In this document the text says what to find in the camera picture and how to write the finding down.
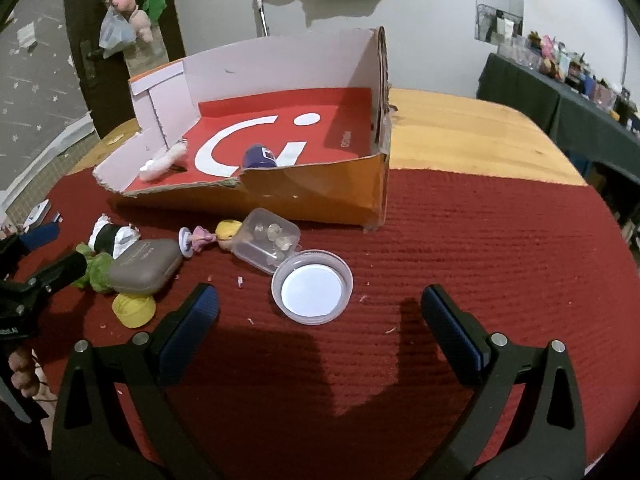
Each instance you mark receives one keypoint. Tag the red ribbed table mat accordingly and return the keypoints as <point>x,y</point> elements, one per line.
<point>400,240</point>

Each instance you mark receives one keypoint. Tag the small blue bottle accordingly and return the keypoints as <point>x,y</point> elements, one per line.
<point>257,157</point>

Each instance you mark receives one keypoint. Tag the green plush toy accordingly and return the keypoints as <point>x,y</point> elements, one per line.
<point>100,272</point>

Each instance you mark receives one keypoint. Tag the white flat device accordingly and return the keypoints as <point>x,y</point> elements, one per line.
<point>37,212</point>

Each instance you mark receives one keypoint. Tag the person's left hand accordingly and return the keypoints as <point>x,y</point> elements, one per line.
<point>22,370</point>

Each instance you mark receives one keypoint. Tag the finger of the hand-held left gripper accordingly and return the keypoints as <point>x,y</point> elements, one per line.
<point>40,235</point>
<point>60,270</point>

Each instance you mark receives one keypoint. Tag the clear hanging plastic bag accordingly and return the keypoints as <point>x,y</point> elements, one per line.
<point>115,32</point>

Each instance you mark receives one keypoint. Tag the cluttered side table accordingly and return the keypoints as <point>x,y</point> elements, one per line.
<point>560,60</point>

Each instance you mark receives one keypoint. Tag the beige hanging cloth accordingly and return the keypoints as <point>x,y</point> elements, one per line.
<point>145,55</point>

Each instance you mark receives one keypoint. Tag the yellow bottle cap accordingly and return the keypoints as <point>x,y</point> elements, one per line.
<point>132,312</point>

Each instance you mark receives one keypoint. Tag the orange and red cardboard box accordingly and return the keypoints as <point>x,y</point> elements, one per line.
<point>310,195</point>

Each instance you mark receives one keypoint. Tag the person's left forearm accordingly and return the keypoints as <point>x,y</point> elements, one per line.
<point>22,445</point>

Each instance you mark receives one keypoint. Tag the small white sticker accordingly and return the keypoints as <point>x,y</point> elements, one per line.
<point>116,137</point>

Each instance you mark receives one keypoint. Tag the metal pole with orange tip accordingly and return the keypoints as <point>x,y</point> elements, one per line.
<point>261,15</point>

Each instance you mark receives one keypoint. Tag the black roll with white ends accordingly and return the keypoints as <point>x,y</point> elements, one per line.
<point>107,240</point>

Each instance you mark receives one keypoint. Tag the pink plush toy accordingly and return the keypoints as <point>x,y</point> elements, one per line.
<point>135,15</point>

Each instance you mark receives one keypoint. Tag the white fluffy toy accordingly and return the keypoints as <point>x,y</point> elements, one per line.
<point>160,165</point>

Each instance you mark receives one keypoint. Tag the green hanging plush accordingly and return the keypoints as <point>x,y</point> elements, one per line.
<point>155,2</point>

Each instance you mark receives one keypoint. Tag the clear plastic container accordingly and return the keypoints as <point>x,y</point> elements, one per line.
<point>260,245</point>

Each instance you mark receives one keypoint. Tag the clear round plastic lid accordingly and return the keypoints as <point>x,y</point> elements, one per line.
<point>312,290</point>

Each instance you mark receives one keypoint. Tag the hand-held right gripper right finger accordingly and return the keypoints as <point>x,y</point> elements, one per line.
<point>452,332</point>

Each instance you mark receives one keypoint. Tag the table with dark cloth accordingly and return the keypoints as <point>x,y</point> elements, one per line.
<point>520,90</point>

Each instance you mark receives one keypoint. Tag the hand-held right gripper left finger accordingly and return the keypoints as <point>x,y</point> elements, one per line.
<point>192,330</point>

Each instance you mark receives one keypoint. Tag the grey zip case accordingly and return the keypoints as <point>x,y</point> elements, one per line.
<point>142,267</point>

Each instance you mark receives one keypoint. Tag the small pink doll figure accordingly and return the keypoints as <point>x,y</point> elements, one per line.
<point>200,237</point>

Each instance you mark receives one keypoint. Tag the dark wooden door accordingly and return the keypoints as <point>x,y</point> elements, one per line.
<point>80,20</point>

